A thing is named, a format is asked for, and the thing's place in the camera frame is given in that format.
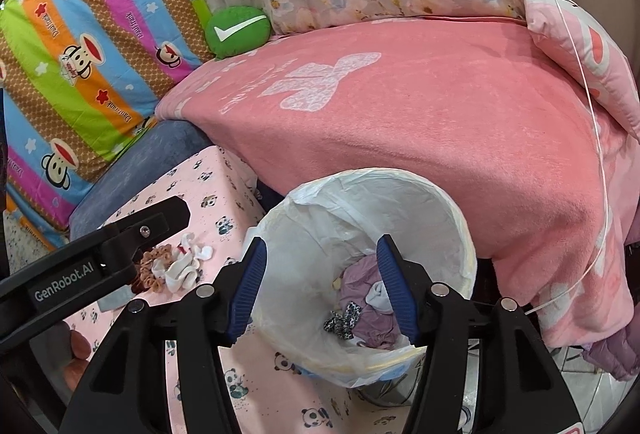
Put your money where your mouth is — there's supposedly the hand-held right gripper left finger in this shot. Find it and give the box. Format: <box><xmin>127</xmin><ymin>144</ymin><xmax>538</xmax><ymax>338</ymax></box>
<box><xmin>60</xmin><ymin>236</ymin><xmax>268</xmax><ymax>434</ymax></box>

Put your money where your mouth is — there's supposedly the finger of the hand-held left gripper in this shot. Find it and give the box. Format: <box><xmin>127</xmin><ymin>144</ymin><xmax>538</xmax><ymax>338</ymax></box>
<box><xmin>98</xmin><ymin>195</ymin><xmax>192</xmax><ymax>283</ymax></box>

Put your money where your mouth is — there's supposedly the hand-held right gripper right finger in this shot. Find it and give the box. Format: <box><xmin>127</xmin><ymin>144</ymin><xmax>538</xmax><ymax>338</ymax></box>
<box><xmin>376</xmin><ymin>235</ymin><xmax>598</xmax><ymax>434</ymax></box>

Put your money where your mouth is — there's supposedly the white sock with red mark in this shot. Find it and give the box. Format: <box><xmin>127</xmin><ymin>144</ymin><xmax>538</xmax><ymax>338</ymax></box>
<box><xmin>177</xmin><ymin>234</ymin><xmax>213</xmax><ymax>262</ymax></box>

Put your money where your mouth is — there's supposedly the brown scrunchie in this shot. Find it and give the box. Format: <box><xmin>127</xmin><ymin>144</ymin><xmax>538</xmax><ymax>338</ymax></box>
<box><xmin>131</xmin><ymin>244</ymin><xmax>173</xmax><ymax>292</ymax></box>

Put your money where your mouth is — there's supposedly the white bag-lined trash bin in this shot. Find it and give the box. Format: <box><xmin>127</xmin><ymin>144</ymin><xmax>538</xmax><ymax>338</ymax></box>
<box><xmin>242</xmin><ymin>168</ymin><xmax>478</xmax><ymax>390</ymax></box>

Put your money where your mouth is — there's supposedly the person's left hand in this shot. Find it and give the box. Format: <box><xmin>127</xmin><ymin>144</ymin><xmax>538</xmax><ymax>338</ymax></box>
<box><xmin>64</xmin><ymin>328</ymin><xmax>96</xmax><ymax>392</ymax></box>

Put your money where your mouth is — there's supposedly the small white sock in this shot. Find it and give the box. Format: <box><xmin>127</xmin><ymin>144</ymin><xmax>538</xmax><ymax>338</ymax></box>
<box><xmin>365</xmin><ymin>280</ymin><xmax>393</xmax><ymax>315</ymax></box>

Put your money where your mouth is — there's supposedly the purple cloth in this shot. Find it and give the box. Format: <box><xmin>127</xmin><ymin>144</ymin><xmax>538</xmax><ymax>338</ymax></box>
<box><xmin>340</xmin><ymin>255</ymin><xmax>408</xmax><ymax>350</ymax></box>

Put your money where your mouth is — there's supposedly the pink panda print cloth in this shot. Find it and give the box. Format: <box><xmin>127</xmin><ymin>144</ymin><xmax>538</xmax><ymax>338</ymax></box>
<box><xmin>70</xmin><ymin>146</ymin><xmax>481</xmax><ymax>434</ymax></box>

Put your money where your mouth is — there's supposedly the pink fleece blanket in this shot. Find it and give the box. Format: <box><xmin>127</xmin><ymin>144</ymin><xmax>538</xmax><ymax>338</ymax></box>
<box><xmin>155</xmin><ymin>16</ymin><xmax>640</xmax><ymax>350</ymax></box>

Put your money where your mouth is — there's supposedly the colourful striped monkey print quilt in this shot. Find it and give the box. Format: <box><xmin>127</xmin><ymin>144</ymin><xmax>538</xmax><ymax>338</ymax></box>
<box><xmin>0</xmin><ymin>0</ymin><xmax>213</xmax><ymax>247</ymax></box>

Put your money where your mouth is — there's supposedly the green round cushion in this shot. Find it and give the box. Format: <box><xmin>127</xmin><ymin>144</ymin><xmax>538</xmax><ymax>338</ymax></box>
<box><xmin>204</xmin><ymin>6</ymin><xmax>272</xmax><ymax>61</ymax></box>

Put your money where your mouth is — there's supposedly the pink printed pillow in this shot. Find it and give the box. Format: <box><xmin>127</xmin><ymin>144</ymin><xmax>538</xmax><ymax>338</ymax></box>
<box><xmin>521</xmin><ymin>0</ymin><xmax>640</xmax><ymax>142</ymax></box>

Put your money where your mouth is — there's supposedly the thin white cable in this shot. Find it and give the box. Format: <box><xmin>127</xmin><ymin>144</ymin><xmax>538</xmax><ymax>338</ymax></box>
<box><xmin>515</xmin><ymin>0</ymin><xmax>612</xmax><ymax>315</ymax></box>

